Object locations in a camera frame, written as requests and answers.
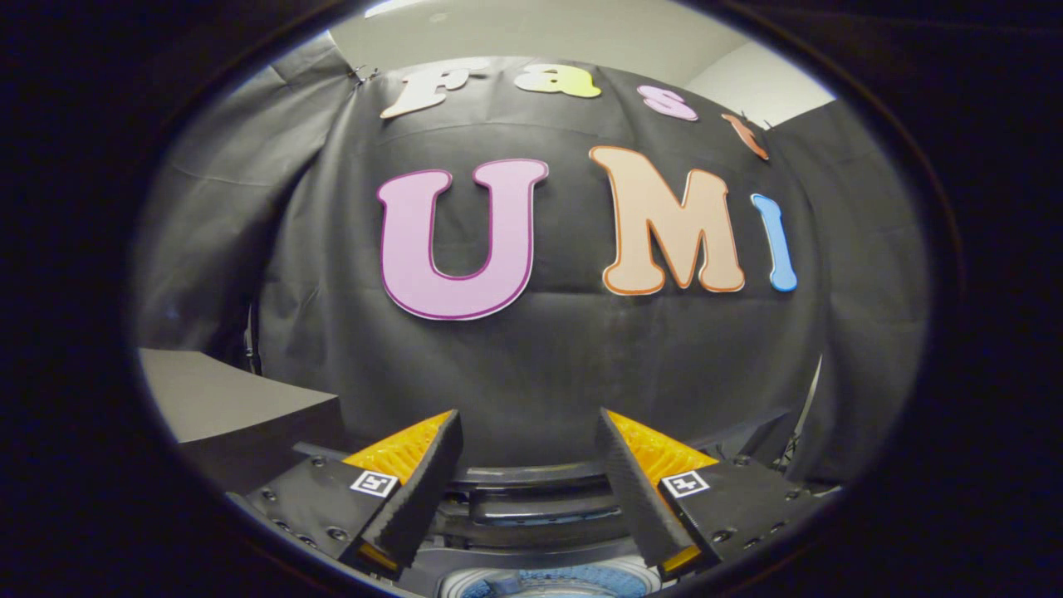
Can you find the grey and beige cabinet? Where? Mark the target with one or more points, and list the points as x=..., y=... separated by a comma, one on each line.
x=208, y=390

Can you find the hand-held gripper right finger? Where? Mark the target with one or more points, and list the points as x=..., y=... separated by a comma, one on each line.
x=635, y=490

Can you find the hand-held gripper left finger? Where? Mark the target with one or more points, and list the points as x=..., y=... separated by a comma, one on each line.
x=415, y=490

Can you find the light blue shirt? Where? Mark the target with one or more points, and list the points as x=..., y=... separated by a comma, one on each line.
x=573, y=581

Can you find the thin black stand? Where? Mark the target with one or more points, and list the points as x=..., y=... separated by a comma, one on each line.
x=804, y=415

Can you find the black backdrop cloth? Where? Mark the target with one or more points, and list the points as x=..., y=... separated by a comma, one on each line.
x=540, y=374

